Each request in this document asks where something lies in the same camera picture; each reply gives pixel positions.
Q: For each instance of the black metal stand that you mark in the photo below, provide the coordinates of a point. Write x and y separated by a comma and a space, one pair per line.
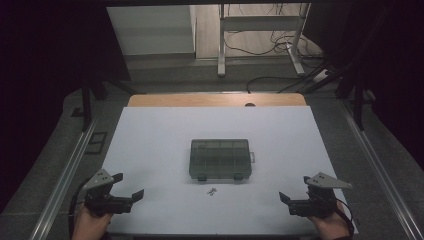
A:
358, 106
86, 103

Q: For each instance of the dark table grommet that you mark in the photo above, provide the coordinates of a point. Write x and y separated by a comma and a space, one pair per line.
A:
250, 104

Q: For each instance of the white table mat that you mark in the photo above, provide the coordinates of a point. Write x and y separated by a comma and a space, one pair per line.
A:
160, 133

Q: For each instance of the small metal screws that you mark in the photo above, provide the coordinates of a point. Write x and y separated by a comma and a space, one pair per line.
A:
211, 191

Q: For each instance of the white desk frame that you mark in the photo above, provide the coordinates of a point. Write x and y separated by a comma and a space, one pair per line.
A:
221, 50

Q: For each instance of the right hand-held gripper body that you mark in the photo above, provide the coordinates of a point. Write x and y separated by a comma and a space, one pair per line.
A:
316, 205

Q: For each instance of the clear grey compartment box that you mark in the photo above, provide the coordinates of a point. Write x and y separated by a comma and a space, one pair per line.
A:
220, 159

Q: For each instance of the person's left hand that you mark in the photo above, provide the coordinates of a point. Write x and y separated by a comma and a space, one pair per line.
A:
88, 226

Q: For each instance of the aluminium floor rail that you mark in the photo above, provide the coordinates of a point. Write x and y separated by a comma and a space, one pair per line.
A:
380, 166
66, 176

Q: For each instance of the dark curtain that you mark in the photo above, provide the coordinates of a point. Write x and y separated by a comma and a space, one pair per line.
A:
400, 66
40, 83

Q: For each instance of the white power strip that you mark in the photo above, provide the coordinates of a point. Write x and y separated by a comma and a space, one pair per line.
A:
320, 75

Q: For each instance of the person's right hand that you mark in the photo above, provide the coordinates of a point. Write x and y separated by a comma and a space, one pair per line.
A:
331, 228

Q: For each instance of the white cabinet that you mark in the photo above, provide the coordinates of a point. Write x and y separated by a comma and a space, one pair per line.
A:
150, 30

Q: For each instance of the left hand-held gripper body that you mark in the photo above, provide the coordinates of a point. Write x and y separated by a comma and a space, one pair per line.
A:
100, 200

